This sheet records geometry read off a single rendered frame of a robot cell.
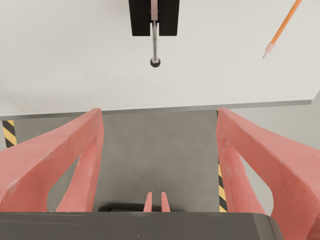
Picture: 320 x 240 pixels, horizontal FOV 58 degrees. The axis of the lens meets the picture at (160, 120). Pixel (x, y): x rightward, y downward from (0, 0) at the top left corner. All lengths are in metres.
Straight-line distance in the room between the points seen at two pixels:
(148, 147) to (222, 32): 1.13
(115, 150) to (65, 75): 1.05
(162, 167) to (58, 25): 1.18
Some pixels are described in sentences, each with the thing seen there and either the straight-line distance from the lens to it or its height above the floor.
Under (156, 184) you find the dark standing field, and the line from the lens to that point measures 1.54.
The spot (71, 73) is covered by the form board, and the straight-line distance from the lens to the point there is 0.48.
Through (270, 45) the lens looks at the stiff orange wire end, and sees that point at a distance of 0.29.
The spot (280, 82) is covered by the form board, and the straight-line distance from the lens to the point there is 0.53.
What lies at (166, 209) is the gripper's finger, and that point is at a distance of 0.27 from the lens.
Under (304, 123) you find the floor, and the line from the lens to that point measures 1.57.
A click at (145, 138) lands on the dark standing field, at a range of 1.47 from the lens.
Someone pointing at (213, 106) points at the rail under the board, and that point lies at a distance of 0.56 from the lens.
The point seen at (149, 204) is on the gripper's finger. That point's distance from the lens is 0.27.
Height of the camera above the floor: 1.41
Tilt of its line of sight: 79 degrees down
